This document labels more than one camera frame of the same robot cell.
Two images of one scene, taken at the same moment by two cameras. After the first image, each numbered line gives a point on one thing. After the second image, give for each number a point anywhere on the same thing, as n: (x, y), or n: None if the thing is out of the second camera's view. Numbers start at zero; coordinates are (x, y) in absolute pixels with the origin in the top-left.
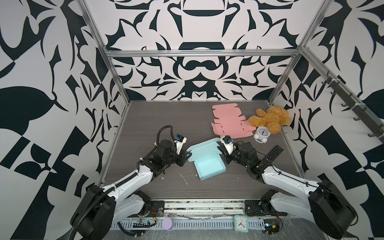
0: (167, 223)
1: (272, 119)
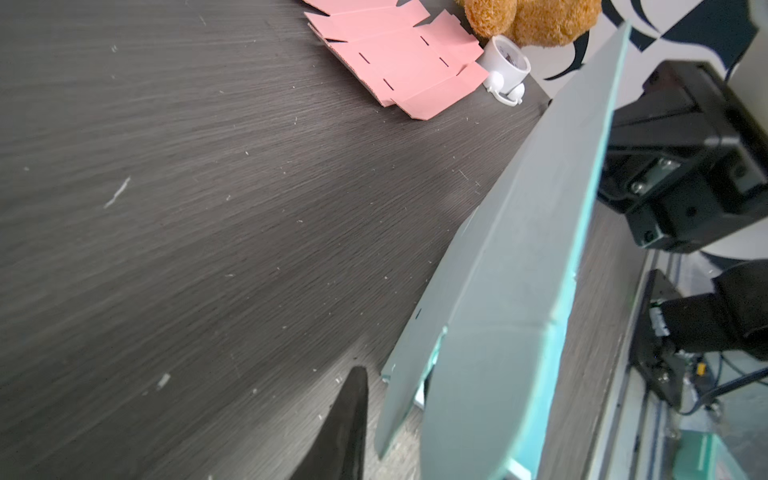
0: None
1: (533, 23)
